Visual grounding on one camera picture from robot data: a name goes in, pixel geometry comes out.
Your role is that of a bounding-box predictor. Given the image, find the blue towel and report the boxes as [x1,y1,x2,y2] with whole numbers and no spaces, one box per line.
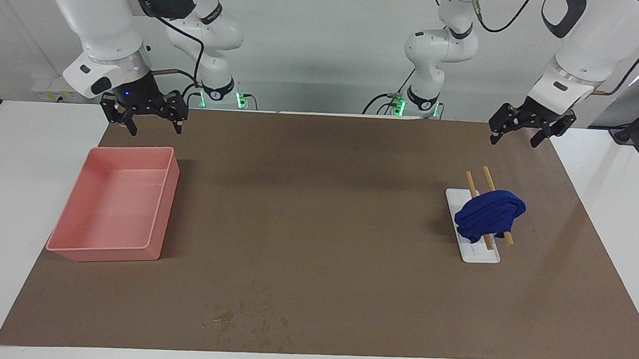
[453,187,528,246]

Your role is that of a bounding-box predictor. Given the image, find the brown table mat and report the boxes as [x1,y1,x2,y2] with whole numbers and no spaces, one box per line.
[0,96,639,359]

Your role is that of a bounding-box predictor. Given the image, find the pink plastic bin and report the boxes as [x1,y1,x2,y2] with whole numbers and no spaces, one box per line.
[45,140,182,267]

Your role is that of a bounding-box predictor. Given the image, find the white wall socket box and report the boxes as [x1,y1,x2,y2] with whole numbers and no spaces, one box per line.
[31,74,73,103]

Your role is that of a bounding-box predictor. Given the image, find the black left base cables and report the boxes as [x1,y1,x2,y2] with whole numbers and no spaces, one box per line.
[362,67,416,117]

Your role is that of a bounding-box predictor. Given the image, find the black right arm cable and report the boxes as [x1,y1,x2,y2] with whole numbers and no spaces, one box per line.
[117,0,208,86]

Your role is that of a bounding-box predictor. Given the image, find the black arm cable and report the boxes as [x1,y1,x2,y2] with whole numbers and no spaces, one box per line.
[117,0,208,86]
[464,0,639,98]

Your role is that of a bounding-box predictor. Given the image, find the white towel rack base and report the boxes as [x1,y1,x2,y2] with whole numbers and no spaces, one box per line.
[441,187,505,265]

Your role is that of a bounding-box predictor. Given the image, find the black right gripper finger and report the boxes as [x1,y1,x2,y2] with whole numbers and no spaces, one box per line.
[152,89,190,136]
[99,93,140,137]

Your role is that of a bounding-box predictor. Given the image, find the black base cables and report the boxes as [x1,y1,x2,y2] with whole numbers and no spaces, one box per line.
[180,82,205,108]
[362,67,416,117]

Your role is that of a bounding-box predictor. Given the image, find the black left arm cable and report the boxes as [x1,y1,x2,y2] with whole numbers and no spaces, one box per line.
[464,0,639,98]

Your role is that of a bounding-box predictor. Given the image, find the wooden rack rod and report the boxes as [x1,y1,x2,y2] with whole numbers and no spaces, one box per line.
[461,171,499,251]
[478,166,519,246]

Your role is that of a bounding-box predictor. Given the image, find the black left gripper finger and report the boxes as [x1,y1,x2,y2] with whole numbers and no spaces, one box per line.
[529,109,578,150]
[488,103,528,147]

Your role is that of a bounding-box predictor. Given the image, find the black right base cables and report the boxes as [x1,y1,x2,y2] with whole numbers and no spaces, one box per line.
[180,82,205,108]

